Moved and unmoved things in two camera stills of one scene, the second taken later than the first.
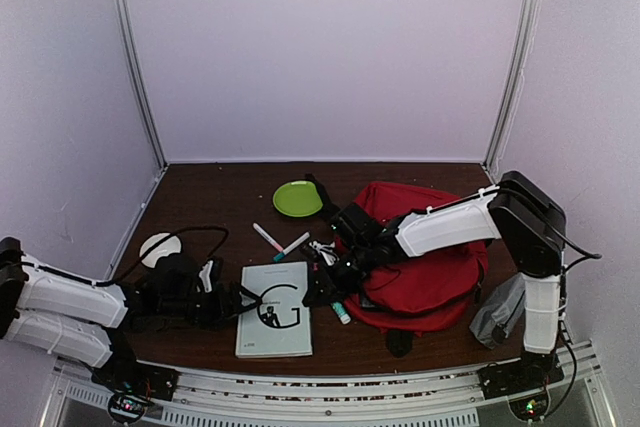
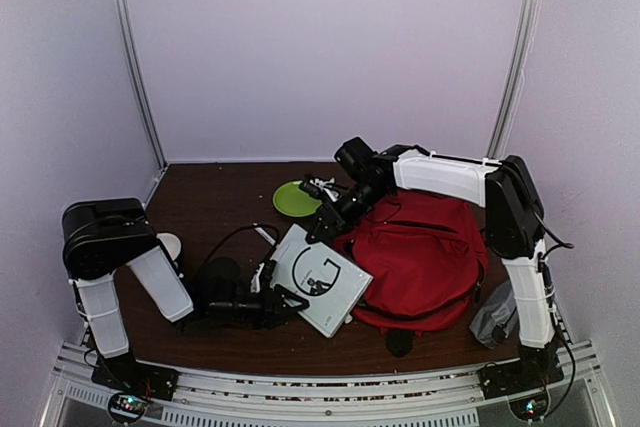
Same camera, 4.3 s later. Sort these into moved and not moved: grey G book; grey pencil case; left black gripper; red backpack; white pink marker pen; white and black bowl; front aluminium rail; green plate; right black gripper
Moved: grey G book; left black gripper; right black gripper
Not moved: green plate; front aluminium rail; white pink marker pen; red backpack; grey pencil case; white and black bowl
